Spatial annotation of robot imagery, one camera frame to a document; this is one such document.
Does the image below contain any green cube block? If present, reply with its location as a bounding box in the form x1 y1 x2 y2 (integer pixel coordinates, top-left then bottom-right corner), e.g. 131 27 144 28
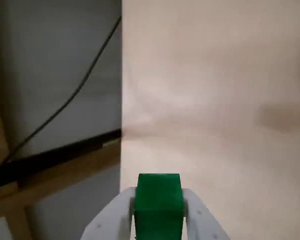
133 173 186 240

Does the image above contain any brown wooden beam frame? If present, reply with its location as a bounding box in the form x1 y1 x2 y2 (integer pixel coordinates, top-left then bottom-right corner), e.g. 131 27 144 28
0 71 123 240

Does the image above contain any thin black hanging cable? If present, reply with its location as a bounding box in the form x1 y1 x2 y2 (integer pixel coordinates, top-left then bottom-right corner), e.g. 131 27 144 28
4 15 123 163

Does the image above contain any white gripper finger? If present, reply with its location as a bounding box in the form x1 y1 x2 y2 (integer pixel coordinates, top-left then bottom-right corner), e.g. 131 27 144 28
81 186 139 240
181 187 232 240

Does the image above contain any black baseboard strip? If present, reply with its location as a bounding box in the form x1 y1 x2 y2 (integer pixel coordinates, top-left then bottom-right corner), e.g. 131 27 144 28
0 128 123 191

